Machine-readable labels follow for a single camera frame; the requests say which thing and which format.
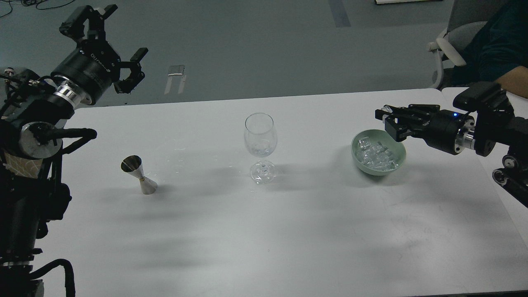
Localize floor metal plate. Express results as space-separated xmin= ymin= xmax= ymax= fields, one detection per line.
xmin=167 ymin=64 xmax=185 ymax=76

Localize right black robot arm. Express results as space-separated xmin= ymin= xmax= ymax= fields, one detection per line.
xmin=375 ymin=82 xmax=528 ymax=206

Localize clear wine glass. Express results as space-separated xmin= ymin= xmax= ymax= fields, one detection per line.
xmin=244 ymin=113 xmax=278 ymax=184

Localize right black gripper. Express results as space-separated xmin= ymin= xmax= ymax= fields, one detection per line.
xmin=375 ymin=104 xmax=476 ymax=155

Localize seated person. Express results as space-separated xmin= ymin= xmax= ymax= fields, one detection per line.
xmin=451 ymin=0 xmax=528 ymax=98

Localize floor cables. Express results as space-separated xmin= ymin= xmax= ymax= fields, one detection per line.
xmin=0 ymin=0 xmax=77 ymax=18

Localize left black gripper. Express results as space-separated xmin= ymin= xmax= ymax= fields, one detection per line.
xmin=51 ymin=4 xmax=148 ymax=105

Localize green bowl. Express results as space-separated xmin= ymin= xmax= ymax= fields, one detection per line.
xmin=351 ymin=129 xmax=407 ymax=176

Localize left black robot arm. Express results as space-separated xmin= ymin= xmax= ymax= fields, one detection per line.
xmin=1 ymin=4 xmax=148 ymax=297

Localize ice cubes pile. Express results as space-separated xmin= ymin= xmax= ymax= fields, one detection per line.
xmin=355 ymin=137 xmax=400 ymax=172

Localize white office chair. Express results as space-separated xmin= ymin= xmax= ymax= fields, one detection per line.
xmin=427 ymin=0 xmax=507 ymax=90

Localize steel jigger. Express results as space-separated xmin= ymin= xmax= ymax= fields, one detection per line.
xmin=120 ymin=155 xmax=158 ymax=194

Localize beige checked cushion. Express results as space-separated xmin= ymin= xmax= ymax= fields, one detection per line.
xmin=4 ymin=152 xmax=43 ymax=179

